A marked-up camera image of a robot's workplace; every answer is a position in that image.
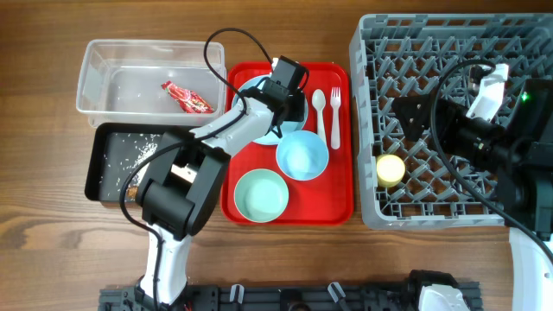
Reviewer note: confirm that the yellow cup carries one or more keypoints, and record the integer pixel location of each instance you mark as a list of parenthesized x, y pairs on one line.
[(390, 170)]

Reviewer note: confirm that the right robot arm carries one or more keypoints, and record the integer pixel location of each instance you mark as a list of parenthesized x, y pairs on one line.
[(524, 178)]

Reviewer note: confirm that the red serving tray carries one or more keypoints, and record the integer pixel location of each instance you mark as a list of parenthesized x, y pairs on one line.
[(326, 200)]

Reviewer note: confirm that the grey dishwasher rack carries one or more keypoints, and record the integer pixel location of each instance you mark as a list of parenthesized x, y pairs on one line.
[(399, 55)]

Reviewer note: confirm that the light blue bowl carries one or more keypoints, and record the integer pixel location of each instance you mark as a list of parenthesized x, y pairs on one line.
[(302, 155)]

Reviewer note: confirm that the black plastic tray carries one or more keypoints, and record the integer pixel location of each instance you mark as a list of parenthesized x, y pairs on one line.
[(98, 149)]

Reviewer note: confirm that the clear plastic bin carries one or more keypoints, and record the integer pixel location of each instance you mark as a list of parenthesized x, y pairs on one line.
[(120, 81)]

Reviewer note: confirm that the white plastic spoon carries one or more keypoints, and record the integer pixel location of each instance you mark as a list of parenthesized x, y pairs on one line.
[(319, 103)]

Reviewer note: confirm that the rice food waste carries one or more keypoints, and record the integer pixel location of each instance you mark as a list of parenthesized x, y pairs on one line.
[(123, 152)]

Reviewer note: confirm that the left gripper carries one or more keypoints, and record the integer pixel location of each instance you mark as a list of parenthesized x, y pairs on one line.
[(299, 113)]

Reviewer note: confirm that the red snack wrapper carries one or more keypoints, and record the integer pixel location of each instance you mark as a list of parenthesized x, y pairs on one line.
[(188, 100)]

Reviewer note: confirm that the white plastic fork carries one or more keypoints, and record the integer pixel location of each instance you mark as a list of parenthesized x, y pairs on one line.
[(335, 102)]

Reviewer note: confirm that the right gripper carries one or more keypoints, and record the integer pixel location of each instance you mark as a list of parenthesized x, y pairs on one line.
[(448, 117)]

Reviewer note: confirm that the green bowl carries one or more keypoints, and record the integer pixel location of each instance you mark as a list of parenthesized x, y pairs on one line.
[(261, 195)]

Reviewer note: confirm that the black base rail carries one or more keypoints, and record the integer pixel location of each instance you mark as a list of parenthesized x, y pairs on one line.
[(371, 296)]

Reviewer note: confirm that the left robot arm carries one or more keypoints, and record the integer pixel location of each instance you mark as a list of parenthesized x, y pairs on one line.
[(172, 193)]

